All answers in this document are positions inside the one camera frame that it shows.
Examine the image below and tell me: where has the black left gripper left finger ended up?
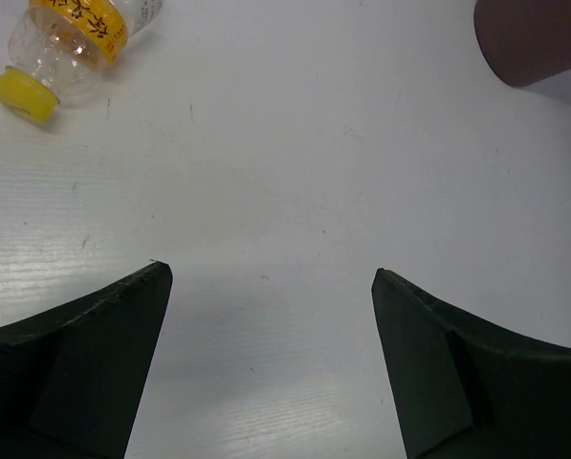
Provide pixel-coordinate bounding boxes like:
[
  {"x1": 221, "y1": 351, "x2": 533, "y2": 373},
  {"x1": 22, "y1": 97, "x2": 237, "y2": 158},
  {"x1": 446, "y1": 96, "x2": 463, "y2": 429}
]
[{"x1": 0, "y1": 262, "x2": 173, "y2": 458}]

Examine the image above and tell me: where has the orange cap clear bottle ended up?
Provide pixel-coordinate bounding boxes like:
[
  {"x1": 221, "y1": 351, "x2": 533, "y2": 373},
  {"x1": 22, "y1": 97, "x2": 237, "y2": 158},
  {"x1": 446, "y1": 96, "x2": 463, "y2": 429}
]
[{"x1": 0, "y1": 0, "x2": 163, "y2": 124}]

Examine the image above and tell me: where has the brown waste bin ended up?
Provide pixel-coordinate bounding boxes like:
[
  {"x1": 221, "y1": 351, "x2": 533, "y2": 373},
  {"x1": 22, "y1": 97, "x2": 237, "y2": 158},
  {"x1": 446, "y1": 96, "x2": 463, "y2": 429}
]
[{"x1": 473, "y1": 0, "x2": 571, "y2": 88}]

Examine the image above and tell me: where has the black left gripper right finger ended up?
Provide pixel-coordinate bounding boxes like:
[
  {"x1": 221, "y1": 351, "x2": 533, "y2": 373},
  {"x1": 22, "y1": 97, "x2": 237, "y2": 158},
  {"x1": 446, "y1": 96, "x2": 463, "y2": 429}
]
[{"x1": 371, "y1": 269, "x2": 571, "y2": 458}]

